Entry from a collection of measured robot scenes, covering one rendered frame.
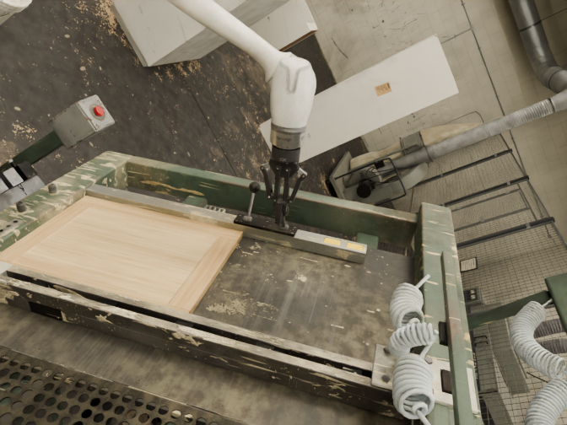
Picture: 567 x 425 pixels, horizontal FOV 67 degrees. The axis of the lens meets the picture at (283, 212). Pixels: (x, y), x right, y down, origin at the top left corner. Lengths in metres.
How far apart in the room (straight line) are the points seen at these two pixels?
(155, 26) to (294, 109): 2.72
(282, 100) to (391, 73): 3.60
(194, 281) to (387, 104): 3.73
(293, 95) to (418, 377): 0.65
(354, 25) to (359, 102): 4.52
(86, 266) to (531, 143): 8.79
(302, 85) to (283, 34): 5.00
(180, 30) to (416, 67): 2.27
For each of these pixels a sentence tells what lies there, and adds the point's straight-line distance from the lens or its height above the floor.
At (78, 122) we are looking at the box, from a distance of 1.75.
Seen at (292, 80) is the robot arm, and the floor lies 1.76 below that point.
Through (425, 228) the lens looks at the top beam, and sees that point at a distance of 1.40.
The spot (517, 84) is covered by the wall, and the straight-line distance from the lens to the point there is 9.17.
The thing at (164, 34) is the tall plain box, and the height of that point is 0.33.
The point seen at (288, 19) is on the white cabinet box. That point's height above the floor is 0.53.
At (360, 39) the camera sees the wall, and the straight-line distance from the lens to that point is 9.07.
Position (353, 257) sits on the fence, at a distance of 1.32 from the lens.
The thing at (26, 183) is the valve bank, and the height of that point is 0.74.
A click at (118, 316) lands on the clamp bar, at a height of 1.29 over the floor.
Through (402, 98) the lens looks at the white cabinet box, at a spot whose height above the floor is 1.55.
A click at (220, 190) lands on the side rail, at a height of 1.20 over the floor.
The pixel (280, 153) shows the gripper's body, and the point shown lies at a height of 1.64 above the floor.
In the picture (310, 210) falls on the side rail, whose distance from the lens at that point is 1.54.
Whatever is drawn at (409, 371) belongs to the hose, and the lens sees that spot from 0.77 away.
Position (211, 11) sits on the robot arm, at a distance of 1.11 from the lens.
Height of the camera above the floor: 2.07
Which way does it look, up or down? 26 degrees down
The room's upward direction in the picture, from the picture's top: 69 degrees clockwise
